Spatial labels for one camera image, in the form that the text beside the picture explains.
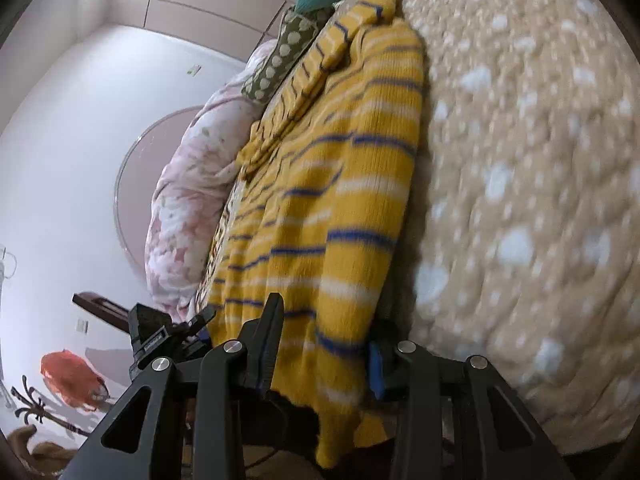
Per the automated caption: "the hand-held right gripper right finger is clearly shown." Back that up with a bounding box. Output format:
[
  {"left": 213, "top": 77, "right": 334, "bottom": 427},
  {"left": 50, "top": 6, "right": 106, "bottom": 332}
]
[{"left": 366, "top": 339, "right": 576, "bottom": 480}]

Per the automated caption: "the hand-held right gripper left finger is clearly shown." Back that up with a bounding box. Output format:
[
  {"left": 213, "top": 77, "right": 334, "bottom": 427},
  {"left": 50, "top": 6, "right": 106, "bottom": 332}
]
[{"left": 65, "top": 293, "right": 285, "bottom": 480}]

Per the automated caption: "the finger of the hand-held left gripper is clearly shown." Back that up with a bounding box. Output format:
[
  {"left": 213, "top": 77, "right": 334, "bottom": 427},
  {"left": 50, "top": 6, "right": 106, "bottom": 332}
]
[{"left": 170, "top": 307, "right": 217, "bottom": 359}]

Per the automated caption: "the yellow striped knit sweater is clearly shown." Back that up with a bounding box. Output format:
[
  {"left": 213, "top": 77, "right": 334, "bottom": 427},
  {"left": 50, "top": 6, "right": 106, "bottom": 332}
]
[{"left": 192, "top": 0, "right": 426, "bottom": 468}]

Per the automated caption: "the dark wooden chair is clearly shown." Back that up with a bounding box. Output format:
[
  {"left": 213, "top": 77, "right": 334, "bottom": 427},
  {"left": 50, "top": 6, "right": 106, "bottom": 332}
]
[{"left": 72, "top": 291, "right": 132, "bottom": 333}]

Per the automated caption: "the orange bag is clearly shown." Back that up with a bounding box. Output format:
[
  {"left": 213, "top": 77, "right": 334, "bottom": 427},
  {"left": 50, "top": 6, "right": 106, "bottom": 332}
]
[{"left": 40, "top": 351, "right": 109, "bottom": 413}]

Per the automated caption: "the zigzag patterned blanket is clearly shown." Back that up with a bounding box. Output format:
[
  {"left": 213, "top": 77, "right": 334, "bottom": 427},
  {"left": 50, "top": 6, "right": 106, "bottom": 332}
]
[{"left": 195, "top": 180, "right": 247, "bottom": 311}]

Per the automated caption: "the pink floral fleece blanket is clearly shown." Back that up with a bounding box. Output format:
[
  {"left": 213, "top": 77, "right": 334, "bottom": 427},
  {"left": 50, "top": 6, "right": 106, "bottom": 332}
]
[{"left": 145, "top": 39, "right": 278, "bottom": 323}]

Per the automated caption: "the brown coat rack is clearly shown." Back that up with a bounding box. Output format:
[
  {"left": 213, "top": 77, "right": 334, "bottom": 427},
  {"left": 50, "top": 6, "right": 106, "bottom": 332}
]
[{"left": 10, "top": 374, "right": 101, "bottom": 438}]

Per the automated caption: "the brown fuzzy cloth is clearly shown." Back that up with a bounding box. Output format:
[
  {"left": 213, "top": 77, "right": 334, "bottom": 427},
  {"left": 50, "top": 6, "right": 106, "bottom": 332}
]
[{"left": 7, "top": 425, "right": 77, "bottom": 475}]

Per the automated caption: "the round pink headboard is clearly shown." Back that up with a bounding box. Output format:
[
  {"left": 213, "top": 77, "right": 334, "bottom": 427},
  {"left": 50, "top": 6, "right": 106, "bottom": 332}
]
[{"left": 115, "top": 105, "right": 206, "bottom": 281}]

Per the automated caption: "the beige heart print quilted bedspread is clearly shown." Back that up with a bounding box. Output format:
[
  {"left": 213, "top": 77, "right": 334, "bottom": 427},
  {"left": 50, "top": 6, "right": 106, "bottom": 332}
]
[{"left": 330, "top": 0, "right": 640, "bottom": 456}]

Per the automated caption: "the olive patterned bolster pillow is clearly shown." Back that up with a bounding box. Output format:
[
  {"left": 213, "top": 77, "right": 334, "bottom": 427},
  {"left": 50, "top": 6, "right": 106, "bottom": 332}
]
[{"left": 241, "top": 6, "right": 335, "bottom": 105}]

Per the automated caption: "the pale panelled wardrobe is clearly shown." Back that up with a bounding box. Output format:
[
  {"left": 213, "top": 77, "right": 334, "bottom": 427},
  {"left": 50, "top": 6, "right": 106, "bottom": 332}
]
[{"left": 80, "top": 0, "right": 321, "bottom": 63}]

